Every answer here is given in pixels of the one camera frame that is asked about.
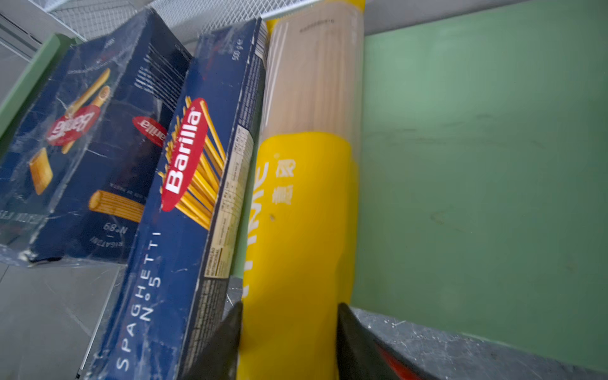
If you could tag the blue Barilla spaghetti box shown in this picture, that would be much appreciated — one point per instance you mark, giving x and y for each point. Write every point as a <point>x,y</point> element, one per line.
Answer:
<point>172,297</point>

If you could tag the blue Barilla rigatoni box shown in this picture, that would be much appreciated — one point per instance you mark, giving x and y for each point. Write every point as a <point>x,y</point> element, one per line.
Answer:
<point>76,175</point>

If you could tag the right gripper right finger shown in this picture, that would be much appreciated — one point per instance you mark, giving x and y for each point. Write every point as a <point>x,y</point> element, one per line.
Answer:
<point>362,355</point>

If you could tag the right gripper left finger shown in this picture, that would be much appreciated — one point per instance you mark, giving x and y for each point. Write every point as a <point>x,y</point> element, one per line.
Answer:
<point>218,359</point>

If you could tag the yellow spaghetti bag with lettering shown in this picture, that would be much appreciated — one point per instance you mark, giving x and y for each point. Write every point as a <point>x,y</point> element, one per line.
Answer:
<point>301,239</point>

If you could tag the green wooden two-tier shelf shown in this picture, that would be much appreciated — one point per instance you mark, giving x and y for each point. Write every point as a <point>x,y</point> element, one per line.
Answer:
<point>483,216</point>

